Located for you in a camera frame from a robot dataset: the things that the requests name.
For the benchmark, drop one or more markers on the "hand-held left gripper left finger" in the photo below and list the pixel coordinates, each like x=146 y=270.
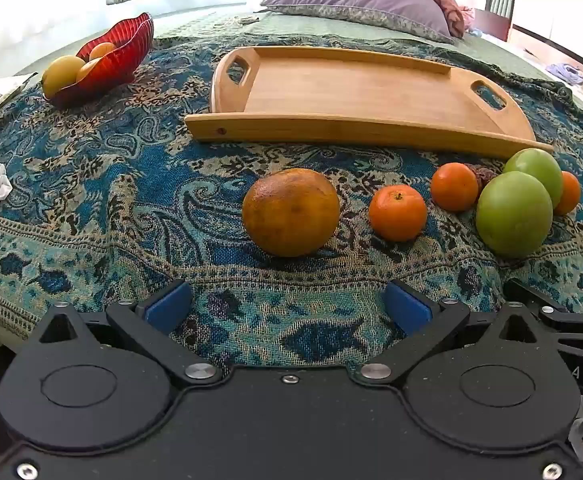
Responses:
x=169 y=306

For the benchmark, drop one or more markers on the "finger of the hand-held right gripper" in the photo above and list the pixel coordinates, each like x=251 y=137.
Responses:
x=541 y=305

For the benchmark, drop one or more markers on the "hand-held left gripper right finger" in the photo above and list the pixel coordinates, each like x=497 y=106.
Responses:
x=407 y=306

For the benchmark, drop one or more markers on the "mandarin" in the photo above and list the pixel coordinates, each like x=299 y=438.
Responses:
x=398 y=212
x=454 y=186
x=569 y=192

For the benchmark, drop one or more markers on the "green apple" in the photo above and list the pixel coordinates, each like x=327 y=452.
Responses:
x=536 y=167
x=514 y=215

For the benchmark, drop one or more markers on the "large orange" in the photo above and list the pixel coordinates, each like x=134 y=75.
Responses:
x=291 y=212

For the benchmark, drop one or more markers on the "wooden tray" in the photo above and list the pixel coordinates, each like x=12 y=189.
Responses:
x=346 y=95

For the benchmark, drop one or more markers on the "blue paisley blanket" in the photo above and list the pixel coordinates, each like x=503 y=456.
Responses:
x=121 y=200

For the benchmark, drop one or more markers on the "purple cloth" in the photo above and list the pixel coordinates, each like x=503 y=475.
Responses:
x=566 y=72

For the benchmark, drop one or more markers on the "small orange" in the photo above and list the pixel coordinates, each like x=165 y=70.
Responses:
x=102 y=50
x=88 y=70

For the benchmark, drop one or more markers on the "yellow citrus fruit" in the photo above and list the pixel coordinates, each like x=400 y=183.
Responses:
x=61 y=75

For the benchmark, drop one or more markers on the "red glass bowl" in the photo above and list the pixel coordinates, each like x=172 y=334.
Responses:
x=121 y=50

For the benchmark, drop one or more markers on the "wooden headboard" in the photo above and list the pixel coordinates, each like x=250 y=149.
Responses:
x=489 y=22

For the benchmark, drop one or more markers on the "stack of papers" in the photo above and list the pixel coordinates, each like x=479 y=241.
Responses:
x=1 y=91

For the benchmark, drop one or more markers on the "green quilted bedspread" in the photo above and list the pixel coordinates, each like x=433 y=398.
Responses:
x=321 y=27

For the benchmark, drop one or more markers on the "white sheer curtain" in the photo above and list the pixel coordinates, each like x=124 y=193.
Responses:
x=46 y=5

